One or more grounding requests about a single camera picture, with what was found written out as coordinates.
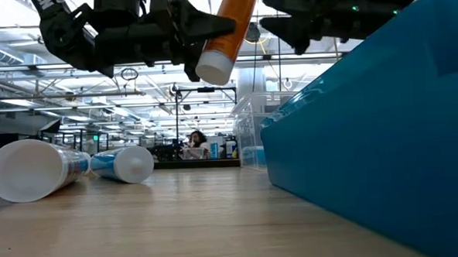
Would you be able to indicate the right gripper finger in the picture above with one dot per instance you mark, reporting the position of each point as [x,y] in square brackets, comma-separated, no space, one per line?
[294,30]
[297,1]

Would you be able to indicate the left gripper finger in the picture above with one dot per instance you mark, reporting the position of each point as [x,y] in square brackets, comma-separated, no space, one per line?
[205,29]
[193,60]

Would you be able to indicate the orange Gorilla caulk tube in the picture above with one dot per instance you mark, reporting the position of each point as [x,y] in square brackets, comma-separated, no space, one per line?
[25,172]
[232,23]

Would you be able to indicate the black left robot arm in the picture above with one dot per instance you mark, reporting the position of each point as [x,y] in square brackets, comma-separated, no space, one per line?
[66,38]

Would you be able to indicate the person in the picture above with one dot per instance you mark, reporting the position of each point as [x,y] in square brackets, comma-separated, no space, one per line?
[198,141]

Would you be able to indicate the clear plastic bin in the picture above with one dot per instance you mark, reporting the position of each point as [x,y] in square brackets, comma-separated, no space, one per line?
[267,119]

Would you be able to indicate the blue plastic tray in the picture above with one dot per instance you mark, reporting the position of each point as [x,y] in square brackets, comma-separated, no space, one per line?
[369,157]

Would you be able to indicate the black background station frame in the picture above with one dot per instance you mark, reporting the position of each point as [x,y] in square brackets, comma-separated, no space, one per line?
[206,89]

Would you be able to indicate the black hanging camera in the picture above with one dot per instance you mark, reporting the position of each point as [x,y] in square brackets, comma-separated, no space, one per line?
[252,32]

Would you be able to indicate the black aluminium table frame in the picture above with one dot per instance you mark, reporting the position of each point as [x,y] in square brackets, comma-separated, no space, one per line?
[195,164]

